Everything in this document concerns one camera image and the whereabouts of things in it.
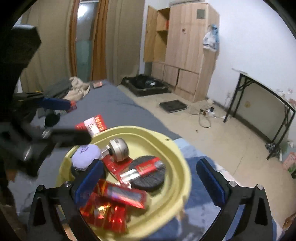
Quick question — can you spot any black flat panel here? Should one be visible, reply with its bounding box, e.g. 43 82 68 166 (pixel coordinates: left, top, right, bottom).
159 100 188 114

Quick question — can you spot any glass window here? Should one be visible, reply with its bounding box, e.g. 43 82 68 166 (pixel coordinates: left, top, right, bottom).
76 0 99 82

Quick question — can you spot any glossy red box gold print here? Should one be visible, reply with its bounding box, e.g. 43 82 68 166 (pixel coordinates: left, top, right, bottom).
80 195 129 233

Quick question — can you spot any dark green garment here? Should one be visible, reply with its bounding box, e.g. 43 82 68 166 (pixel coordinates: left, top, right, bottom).
44 78 72 98

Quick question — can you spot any red box white label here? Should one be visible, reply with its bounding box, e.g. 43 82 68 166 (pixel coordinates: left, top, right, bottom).
75 115 108 137

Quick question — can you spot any grey cable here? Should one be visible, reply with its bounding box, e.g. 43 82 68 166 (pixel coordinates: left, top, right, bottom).
191 102 226 128

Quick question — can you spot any yellow plastic basin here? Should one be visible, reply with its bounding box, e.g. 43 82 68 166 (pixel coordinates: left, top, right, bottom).
57 126 192 234

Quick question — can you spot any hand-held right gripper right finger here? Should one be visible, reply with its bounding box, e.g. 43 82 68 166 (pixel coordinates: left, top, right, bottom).
196 158 274 241

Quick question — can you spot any black open suitcase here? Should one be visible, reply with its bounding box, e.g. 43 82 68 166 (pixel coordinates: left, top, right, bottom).
121 74 169 97

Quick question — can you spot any pink bag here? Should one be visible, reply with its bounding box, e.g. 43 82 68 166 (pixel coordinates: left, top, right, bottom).
282 152 296 173

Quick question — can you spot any black foam disc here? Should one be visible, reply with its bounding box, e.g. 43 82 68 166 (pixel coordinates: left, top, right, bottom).
129 156 167 192

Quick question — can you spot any blue white checkered rug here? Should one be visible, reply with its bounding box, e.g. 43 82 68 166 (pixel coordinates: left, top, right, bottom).
102 138 281 241

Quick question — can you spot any white plastic bag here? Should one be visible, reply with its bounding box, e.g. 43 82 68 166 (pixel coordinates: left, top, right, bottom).
202 23 220 52

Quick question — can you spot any plaid cloth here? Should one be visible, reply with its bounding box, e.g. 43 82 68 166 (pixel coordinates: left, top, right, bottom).
265 142 281 153

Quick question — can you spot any cream round jar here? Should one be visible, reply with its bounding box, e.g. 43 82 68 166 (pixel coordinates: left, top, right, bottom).
108 138 129 162

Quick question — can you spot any white power strip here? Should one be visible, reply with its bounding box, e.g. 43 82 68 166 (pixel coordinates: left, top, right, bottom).
201 107 216 118

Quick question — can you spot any wooden wardrobe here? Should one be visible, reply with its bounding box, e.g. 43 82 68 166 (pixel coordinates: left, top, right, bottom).
143 2 220 103

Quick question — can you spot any black folding table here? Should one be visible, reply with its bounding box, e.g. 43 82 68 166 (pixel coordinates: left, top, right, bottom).
223 68 296 160

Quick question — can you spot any beige garment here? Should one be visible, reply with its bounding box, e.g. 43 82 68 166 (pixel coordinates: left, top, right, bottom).
62 76 91 102

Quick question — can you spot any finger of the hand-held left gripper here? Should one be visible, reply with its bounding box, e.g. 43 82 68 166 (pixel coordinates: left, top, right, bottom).
14 92 72 114
23 128 92 173

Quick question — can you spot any red box silver end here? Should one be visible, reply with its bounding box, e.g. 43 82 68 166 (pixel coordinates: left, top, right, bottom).
97 179 148 209

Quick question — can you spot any beige curtain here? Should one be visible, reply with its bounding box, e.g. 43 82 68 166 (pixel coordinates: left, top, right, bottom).
20 0 78 93
91 0 146 86

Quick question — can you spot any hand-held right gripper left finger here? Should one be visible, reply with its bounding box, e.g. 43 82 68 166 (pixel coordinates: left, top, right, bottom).
27 159 105 241

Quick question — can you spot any black cloth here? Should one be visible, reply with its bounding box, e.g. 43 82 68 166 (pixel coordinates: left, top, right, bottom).
37 108 61 127

